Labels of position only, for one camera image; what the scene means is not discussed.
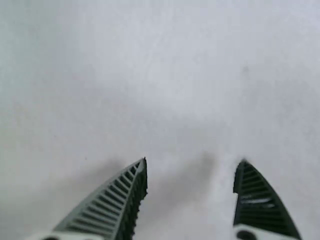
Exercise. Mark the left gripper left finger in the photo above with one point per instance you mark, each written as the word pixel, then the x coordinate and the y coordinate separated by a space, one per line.
pixel 112 207

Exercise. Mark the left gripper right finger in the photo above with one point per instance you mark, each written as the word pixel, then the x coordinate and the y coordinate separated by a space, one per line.
pixel 257 205

